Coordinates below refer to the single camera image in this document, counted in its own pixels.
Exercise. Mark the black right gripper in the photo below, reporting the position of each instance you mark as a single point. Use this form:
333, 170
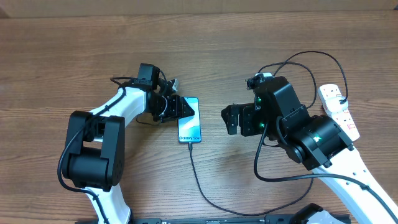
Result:
244, 113

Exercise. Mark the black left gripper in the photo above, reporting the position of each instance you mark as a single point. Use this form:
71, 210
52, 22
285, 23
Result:
176, 102

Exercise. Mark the blue Galaxy smartphone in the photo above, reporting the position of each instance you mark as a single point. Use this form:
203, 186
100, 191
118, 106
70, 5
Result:
189, 129

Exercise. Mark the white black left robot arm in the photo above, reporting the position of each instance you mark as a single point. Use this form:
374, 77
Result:
92, 161

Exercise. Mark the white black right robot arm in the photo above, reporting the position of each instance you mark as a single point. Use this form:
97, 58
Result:
317, 142

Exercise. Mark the white charger plug adapter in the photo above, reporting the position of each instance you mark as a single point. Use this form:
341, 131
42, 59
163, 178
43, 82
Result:
335, 104

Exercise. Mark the white power strip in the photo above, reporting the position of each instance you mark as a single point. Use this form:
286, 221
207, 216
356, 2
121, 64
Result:
343, 118

